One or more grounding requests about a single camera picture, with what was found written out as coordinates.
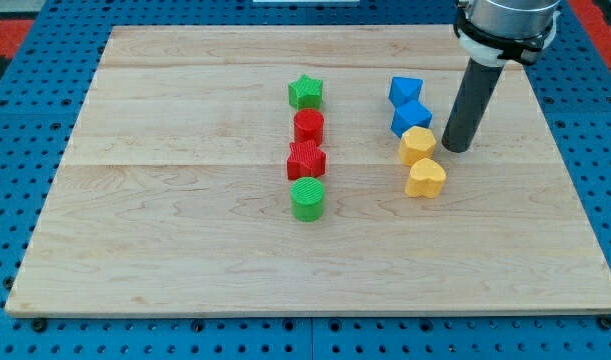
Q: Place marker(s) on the green cylinder block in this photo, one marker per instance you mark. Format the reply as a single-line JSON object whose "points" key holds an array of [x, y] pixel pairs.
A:
{"points": [[307, 196]]}

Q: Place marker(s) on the red cylinder block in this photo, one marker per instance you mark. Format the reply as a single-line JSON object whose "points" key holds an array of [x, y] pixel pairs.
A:
{"points": [[308, 125]]}

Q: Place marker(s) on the yellow heart block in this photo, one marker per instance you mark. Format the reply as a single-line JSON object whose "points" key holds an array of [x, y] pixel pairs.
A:
{"points": [[426, 179]]}

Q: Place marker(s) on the red star block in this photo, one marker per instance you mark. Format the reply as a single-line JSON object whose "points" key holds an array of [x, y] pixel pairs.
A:
{"points": [[306, 159]]}

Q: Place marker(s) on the yellow hexagon block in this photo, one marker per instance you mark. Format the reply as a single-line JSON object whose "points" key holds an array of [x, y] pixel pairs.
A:
{"points": [[415, 144]]}

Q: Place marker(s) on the green star block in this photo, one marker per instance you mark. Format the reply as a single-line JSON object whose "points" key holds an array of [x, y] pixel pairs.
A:
{"points": [[306, 92]]}

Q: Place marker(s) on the blue triangle block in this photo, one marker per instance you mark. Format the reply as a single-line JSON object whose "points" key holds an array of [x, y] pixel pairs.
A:
{"points": [[404, 90]]}

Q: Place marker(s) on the blue cube block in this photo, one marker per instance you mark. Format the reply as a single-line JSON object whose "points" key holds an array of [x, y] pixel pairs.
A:
{"points": [[409, 115]]}

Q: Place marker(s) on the light wooden board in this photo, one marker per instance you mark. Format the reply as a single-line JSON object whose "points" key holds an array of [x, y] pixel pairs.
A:
{"points": [[172, 198]]}

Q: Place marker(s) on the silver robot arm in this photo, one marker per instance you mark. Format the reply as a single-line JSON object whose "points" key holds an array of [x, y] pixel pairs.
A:
{"points": [[494, 32]]}

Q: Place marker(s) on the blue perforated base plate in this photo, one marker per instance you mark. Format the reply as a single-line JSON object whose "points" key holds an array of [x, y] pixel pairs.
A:
{"points": [[41, 93]]}

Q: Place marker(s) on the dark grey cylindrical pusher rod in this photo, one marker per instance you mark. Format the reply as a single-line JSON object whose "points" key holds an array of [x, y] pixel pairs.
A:
{"points": [[475, 91]]}

